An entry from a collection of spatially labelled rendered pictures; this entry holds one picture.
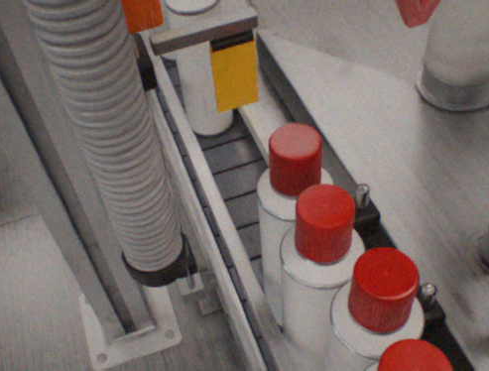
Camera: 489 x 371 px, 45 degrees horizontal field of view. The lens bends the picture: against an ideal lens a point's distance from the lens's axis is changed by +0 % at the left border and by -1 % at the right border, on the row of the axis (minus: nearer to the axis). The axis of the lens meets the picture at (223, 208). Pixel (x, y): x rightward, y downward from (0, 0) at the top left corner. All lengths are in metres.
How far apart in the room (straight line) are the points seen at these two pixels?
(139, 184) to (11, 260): 0.44
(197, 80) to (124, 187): 0.36
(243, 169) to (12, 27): 0.35
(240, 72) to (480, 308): 0.29
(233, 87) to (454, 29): 0.30
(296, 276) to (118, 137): 0.16
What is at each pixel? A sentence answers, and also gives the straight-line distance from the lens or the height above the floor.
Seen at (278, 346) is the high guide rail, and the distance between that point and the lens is 0.42.
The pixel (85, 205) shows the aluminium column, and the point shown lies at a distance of 0.43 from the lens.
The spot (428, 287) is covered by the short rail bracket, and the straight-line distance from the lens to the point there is 0.47.
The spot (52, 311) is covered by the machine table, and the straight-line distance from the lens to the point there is 0.63.
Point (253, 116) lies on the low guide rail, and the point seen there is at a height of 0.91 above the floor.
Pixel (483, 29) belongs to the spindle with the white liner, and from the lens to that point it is 0.64.
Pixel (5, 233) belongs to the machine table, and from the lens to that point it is 0.71.
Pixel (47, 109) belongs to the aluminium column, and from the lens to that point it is 0.36.
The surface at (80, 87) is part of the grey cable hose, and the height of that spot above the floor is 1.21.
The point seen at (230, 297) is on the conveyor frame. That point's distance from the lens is 0.54.
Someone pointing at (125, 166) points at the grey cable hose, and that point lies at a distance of 0.24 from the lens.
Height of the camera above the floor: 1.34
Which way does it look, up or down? 51 degrees down
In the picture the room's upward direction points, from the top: 9 degrees counter-clockwise
